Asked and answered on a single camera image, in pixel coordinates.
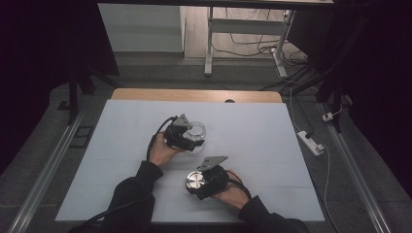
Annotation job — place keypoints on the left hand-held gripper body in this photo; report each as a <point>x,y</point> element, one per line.
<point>175,134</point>

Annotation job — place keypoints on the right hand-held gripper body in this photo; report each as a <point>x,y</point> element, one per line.
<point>215,178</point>

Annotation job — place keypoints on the clear glass jar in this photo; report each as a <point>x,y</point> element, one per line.
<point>198,134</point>

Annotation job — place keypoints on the round silver metal lid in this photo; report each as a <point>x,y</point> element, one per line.
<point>195,182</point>

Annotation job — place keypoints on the person's left hand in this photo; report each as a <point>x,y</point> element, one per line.
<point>162,152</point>

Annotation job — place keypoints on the person's right hand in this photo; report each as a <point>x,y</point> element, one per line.
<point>231,195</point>

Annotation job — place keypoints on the wooden table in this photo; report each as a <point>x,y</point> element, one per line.
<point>181,95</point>

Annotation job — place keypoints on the light blue table mat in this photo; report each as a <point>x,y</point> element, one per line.
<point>259,145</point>

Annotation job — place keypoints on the white power strip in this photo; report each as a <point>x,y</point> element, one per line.
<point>310,144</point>

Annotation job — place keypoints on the black plug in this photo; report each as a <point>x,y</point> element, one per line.
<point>309,133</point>

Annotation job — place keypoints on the black metal stand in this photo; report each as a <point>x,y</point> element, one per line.
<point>333,81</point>
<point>74,97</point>

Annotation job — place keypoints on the small white adapter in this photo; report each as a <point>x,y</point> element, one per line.
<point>327,116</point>

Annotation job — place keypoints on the black curtain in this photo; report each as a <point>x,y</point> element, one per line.
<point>382,81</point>
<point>39,64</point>

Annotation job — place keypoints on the black rectangular floor frame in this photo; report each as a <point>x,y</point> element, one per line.
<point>82,136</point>

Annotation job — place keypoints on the white desk frame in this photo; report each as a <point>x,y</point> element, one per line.
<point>246,26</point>

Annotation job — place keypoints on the aluminium floor rail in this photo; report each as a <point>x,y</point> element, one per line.
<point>45,174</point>
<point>356,178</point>

